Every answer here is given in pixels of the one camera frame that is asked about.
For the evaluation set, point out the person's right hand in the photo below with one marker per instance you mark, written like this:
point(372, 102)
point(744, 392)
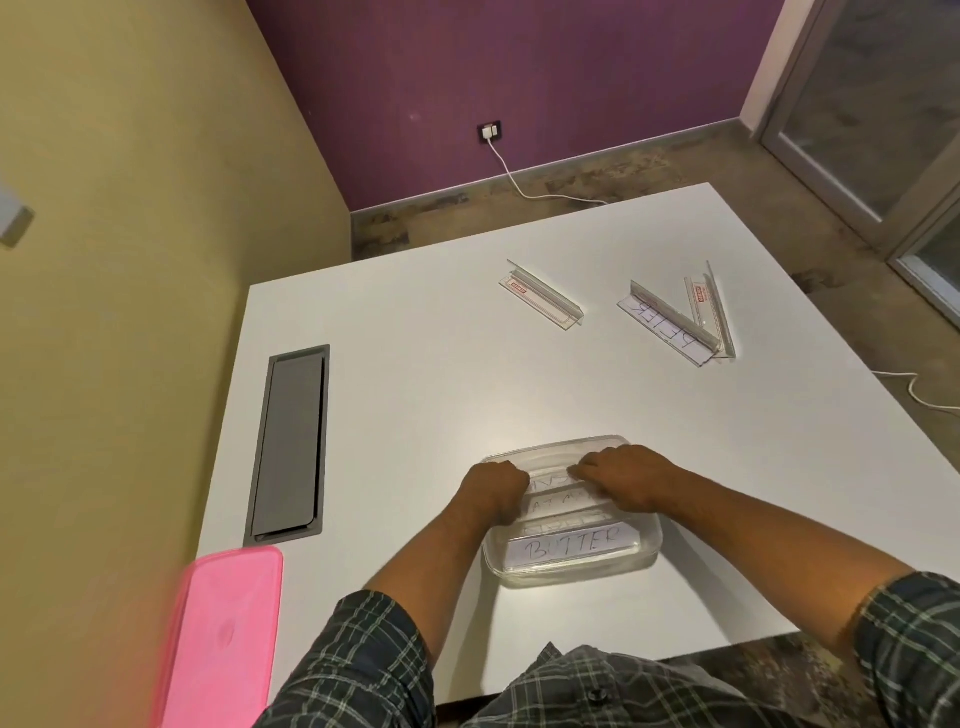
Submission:
point(637, 480)

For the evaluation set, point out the person's left hand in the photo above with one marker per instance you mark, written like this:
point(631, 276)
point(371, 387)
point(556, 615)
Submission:
point(487, 495)

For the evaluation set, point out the person's left fingers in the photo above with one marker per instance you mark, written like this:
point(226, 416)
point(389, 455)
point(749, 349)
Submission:
point(514, 491)

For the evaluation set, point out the person's right fingers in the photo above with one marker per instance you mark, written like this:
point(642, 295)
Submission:
point(600, 469)

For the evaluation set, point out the person's left forearm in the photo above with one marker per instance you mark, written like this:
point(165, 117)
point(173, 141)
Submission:
point(435, 577)

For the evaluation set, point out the person's right forearm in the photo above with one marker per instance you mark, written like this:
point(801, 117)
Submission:
point(772, 547)

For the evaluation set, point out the clear plastic container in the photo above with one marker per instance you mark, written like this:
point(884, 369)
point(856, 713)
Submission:
point(570, 579)

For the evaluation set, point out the clear label holder red sticker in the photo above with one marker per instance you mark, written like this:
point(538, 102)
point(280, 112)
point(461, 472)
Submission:
point(711, 307)
point(544, 298)

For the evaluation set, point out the dark plaid shirt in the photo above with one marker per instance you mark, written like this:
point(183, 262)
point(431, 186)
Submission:
point(360, 675)

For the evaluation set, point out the pink plastic lid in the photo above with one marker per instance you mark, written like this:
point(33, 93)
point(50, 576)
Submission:
point(225, 622)

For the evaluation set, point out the wall socket with white plug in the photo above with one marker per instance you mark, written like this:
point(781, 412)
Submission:
point(490, 132)

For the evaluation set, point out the glass door with grey frame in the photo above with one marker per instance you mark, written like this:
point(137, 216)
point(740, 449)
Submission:
point(862, 97)

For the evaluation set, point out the grey wall switch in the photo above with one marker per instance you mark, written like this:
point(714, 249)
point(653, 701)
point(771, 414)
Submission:
point(11, 217)

